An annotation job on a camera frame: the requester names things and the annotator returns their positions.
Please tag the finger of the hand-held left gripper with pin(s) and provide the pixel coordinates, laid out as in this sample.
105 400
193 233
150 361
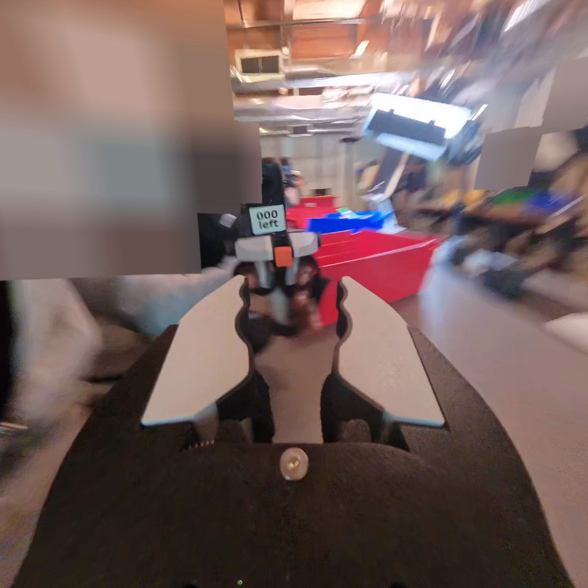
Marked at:
305 243
253 249

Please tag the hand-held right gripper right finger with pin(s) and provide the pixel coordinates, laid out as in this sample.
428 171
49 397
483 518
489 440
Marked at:
386 363

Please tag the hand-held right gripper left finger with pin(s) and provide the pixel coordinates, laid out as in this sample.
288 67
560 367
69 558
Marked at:
197 358

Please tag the small orange cube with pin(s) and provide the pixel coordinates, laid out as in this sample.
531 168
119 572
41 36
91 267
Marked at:
283 256

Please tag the person's left hand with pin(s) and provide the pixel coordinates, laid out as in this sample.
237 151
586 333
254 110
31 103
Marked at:
305 281

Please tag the small red plastic bin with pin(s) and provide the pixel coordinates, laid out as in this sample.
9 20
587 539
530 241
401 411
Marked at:
312 209

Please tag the blue plastic bin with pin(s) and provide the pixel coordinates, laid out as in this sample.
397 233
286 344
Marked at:
344 224

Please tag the small green white item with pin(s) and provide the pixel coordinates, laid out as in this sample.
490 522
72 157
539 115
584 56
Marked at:
343 212

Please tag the large red plastic bin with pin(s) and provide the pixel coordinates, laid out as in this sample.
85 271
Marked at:
376 262

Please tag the white ceiling air vent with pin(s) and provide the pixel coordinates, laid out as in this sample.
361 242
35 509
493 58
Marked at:
259 64

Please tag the hanging ceiling light panel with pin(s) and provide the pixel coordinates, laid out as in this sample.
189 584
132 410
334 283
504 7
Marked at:
413 124

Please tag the silver ventilation duct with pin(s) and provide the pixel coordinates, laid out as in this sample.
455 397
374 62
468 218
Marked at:
275 85

